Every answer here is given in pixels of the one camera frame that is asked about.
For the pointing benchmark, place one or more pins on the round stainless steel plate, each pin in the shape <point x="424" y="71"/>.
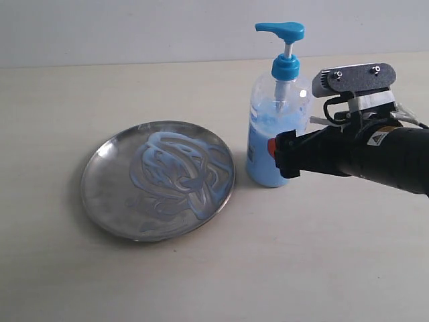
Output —
<point x="157" y="181"/>

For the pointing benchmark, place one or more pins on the blue lotion pump bottle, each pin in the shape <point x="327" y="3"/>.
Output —
<point x="280" y="101"/>

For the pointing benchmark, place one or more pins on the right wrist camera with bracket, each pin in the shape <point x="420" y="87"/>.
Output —
<point x="366" y="88"/>

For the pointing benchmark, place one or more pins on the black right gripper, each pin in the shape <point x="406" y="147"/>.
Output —
<point x="320" y="151"/>

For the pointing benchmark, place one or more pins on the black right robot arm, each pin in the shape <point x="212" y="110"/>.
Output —
<point x="378" y="150"/>

